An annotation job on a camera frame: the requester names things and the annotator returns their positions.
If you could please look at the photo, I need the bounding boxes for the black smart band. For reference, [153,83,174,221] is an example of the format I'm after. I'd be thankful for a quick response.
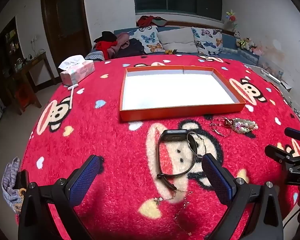
[156,129,198,190]

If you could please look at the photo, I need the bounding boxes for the red clothes on sofa back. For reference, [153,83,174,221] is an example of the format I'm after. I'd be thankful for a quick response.
[137,15,168,27]

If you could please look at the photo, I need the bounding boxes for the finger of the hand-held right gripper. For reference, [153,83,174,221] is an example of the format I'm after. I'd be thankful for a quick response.
[264,144,300,167]
[284,127,300,142]

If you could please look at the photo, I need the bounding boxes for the pile of dark and pink clothes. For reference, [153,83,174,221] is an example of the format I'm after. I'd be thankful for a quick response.
[94,31,147,60]

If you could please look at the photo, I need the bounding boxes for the red stool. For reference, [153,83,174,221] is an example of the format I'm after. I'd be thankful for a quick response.
[15,85,37,113]

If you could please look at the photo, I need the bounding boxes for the group of plush toys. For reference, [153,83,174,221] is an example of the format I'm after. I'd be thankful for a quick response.
[233,30,263,57]

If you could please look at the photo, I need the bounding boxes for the dark wooden shelf cabinet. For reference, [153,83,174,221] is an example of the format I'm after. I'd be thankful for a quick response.
[0,16,24,128]

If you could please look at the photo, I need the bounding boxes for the clear plastic box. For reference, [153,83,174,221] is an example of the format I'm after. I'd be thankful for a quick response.
[259,56,284,79]

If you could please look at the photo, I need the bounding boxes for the thin gold pendant necklace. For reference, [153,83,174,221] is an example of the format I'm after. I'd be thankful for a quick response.
[153,189,194,236]

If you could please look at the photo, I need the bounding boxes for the grey patterned cushion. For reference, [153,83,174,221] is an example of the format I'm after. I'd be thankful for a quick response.
[85,50,106,61]

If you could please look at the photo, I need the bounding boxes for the red monkey printed blanket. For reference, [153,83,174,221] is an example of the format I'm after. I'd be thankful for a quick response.
[20,54,300,240]

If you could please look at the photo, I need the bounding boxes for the blue sofa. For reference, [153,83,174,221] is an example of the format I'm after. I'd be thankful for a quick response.
[86,25,260,67]

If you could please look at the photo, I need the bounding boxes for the black cable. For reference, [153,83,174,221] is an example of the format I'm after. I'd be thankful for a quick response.
[282,205,300,228]

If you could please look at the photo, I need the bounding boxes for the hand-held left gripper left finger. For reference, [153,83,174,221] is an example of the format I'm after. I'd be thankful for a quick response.
[18,154,103,240]

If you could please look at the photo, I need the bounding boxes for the green beaded bracelet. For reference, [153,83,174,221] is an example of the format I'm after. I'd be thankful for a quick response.
[234,124,258,134]

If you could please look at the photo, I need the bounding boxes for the thin wire bangles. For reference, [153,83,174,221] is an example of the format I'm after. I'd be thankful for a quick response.
[210,116,233,137]

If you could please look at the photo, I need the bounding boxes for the colourful toy flower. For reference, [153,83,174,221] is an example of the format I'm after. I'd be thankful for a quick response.
[225,9,238,30]

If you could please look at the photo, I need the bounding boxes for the wooden side table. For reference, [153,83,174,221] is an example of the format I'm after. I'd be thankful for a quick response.
[10,51,56,115]

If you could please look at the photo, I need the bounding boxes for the grey knit cloth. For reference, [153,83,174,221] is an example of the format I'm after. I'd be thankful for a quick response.
[1,157,27,215]

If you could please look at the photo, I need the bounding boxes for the butterfly print pillow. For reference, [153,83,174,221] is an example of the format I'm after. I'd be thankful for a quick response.
[191,27,223,55]
[129,26,164,55]

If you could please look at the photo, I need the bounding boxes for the pink tissue pack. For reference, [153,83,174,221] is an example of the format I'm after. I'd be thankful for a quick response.
[58,55,95,86]

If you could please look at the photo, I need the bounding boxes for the orange shallow cardboard tray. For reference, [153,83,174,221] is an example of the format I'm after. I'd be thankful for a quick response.
[119,65,247,122]

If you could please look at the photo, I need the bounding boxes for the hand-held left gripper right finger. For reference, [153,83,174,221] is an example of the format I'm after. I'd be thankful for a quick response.
[201,153,283,240]

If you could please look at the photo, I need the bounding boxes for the grey pillow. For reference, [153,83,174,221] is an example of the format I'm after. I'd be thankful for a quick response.
[157,27,198,53]

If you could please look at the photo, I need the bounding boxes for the dark wooden door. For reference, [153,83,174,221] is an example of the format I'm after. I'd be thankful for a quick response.
[40,0,92,83]

